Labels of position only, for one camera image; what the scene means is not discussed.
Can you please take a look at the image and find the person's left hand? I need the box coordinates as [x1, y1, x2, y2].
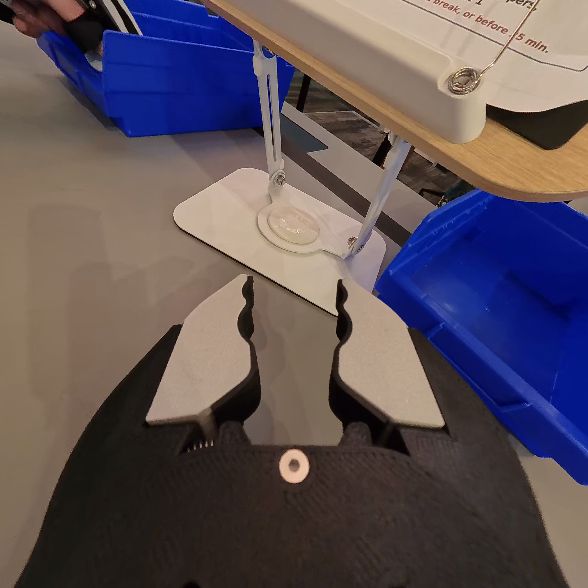
[13, 0, 89, 38]

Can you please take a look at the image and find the black flat device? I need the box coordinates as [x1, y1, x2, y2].
[486, 99, 588, 151]

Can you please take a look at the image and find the blue plastic storage bin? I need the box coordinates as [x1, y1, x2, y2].
[375, 188, 588, 485]
[36, 0, 295, 138]

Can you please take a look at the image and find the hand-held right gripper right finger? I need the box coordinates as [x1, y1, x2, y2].
[329, 278, 446, 445]

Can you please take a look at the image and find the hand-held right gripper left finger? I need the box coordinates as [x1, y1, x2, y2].
[145, 274, 262, 442]

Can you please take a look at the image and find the white printed paper sheet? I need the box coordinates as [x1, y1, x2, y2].
[400, 0, 588, 113]

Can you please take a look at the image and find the white document holder tray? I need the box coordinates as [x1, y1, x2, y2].
[216, 0, 588, 144]

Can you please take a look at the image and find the metal wire clip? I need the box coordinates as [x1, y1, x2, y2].
[448, 0, 539, 95]

